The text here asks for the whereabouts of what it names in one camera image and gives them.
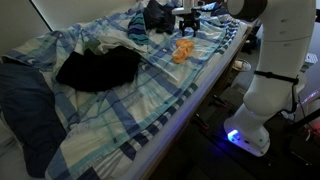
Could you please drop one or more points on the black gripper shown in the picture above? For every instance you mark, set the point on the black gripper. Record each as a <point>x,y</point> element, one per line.
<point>189,20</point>

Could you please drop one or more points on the orange towel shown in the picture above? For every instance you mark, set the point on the orange towel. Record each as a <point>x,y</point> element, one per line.
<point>184,48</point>

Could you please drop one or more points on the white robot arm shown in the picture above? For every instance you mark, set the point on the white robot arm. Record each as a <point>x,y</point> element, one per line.
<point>287,30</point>

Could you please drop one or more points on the black folded garment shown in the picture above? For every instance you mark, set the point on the black folded garment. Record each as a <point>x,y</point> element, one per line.
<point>159,17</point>

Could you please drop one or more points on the blue teal striped cloth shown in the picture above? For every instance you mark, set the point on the blue teal striped cloth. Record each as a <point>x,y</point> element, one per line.
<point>137,30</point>

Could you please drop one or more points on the white mattress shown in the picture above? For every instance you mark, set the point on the white mattress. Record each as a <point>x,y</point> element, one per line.
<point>150,147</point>

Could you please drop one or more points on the white cloth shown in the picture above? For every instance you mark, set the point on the white cloth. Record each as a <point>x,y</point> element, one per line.
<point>110,42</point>

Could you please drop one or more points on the dark blue jeans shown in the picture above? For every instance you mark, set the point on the dark blue jeans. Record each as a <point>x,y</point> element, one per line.
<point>92,73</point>

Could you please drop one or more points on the white power strip box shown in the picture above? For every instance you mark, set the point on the white power strip box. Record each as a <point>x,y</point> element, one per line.
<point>311,58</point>

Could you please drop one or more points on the blue plaid bed sheet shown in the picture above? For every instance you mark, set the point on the blue plaid bed sheet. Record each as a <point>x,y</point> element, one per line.
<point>100,125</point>

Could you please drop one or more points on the dark blue blanket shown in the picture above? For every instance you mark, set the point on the dark blue blanket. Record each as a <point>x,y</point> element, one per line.
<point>28,108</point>

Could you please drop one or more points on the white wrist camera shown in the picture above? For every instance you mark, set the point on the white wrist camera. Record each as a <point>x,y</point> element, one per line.
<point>181,10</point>

